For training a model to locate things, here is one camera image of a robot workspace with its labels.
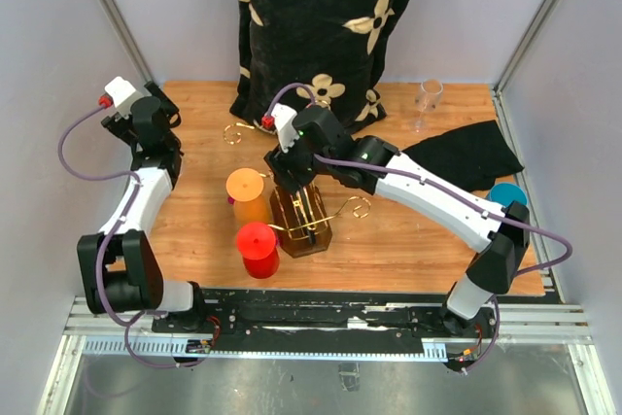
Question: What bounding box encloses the blue wine glass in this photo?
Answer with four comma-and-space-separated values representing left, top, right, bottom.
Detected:
486, 182, 528, 207

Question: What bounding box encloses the gold wire wine glass rack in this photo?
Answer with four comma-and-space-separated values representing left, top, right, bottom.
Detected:
223, 121, 373, 259

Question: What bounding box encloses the left aluminium frame post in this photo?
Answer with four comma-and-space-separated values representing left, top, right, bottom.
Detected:
98, 0, 156, 82

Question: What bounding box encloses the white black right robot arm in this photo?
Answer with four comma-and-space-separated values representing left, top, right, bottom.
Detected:
261, 104, 530, 337

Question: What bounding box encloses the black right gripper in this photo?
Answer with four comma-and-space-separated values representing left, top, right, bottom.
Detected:
265, 129, 334, 193

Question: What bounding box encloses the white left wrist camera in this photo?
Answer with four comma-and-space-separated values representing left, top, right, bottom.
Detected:
98, 76, 144, 120

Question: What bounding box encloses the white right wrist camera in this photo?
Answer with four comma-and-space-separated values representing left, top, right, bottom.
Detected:
261, 103, 298, 154

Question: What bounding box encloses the black floral patterned pillow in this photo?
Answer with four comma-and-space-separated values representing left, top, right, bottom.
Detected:
229, 0, 410, 133

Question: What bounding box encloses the orange wine glass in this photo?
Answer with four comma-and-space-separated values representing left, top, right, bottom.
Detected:
225, 168, 271, 226

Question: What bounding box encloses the clear wine glass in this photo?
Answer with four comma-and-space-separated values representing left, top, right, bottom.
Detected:
413, 79, 444, 132

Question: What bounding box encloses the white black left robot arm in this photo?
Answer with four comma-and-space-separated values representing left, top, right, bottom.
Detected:
77, 77, 208, 333

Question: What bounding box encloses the aluminium frame post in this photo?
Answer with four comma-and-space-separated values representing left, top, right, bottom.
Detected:
493, 0, 589, 90
98, 0, 156, 82

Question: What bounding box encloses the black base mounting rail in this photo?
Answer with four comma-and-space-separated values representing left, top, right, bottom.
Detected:
152, 288, 498, 359

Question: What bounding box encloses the right aluminium frame post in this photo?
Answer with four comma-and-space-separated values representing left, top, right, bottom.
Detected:
493, 0, 589, 90

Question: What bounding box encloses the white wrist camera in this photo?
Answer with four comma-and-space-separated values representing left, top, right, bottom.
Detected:
98, 76, 144, 120
261, 103, 298, 154

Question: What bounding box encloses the red wine glass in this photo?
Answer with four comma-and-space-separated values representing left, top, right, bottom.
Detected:
235, 223, 280, 279

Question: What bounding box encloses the magenta wine glass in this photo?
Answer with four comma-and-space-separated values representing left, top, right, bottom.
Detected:
227, 196, 281, 247

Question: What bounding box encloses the black folded cloth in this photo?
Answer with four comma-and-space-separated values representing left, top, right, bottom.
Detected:
403, 121, 524, 192

